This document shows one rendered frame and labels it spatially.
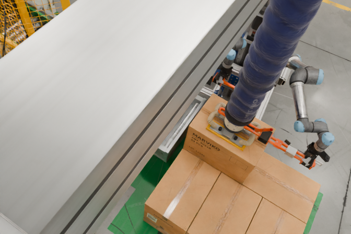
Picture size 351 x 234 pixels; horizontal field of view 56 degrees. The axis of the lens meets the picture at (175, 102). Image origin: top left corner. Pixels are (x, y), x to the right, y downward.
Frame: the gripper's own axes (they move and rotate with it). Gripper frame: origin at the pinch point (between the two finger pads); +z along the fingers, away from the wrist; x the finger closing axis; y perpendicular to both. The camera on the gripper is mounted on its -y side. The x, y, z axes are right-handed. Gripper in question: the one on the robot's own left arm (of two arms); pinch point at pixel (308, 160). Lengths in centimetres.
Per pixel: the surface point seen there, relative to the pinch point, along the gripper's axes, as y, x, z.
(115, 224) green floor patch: 108, 98, 108
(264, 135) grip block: 36.3, 0.9, -1.1
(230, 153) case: 51, 20, 16
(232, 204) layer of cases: 29, 40, 54
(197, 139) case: 80, 20, 26
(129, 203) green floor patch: 109, 75, 108
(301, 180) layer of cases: -12, -14, 54
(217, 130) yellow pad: 69, 12, 11
